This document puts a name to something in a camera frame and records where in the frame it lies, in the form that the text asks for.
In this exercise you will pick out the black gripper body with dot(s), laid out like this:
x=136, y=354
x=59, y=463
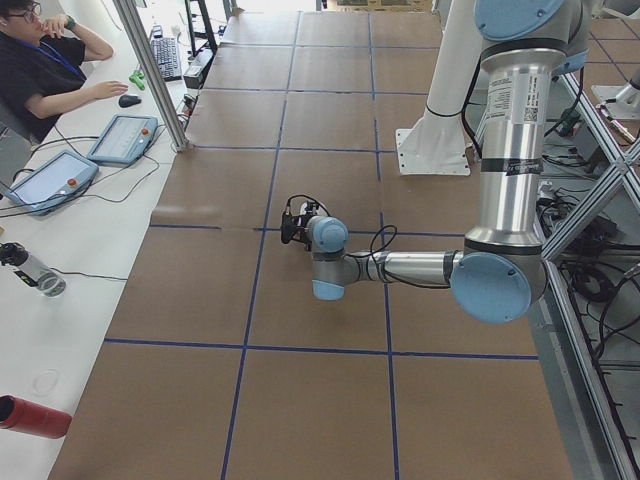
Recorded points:
x=303, y=237

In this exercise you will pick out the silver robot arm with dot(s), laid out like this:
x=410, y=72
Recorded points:
x=521, y=46

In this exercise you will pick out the person's hand on table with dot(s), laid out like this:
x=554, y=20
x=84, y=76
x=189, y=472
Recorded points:
x=108, y=89

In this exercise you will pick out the person's hand at face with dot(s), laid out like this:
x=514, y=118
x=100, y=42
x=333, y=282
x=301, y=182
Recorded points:
x=55, y=26

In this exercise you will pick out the blue teach pendant far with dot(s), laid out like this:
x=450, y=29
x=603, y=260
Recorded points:
x=124, y=140

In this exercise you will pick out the blue teach pendant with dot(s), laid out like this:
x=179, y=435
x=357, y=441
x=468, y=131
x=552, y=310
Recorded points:
x=60, y=180
x=124, y=140

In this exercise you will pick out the black computer mouse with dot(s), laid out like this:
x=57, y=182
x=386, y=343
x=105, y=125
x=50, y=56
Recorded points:
x=128, y=100

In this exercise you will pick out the green tool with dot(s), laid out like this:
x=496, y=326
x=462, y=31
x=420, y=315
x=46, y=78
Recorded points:
x=137, y=78

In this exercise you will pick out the black keyboard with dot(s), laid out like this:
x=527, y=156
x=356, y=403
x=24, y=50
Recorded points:
x=166, y=54

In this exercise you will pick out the blue teach pendant near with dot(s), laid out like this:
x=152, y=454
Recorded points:
x=60, y=180

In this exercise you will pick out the clear water bottle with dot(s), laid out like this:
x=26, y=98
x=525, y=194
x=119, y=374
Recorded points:
x=31, y=270

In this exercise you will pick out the green power adapter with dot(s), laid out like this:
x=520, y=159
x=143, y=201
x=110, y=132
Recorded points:
x=568, y=124

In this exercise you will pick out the seated person black shirt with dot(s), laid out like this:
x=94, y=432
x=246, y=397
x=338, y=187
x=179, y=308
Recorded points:
x=41, y=77

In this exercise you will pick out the red metal bottle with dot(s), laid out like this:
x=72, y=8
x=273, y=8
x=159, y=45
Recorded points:
x=27, y=417

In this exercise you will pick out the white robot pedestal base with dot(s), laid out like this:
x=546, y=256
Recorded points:
x=436, y=143

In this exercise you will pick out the aluminium frame post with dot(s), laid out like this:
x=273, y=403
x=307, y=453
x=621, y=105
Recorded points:
x=138, y=38

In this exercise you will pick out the aluminium side frame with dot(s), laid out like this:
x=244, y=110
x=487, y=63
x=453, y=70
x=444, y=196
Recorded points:
x=586, y=326

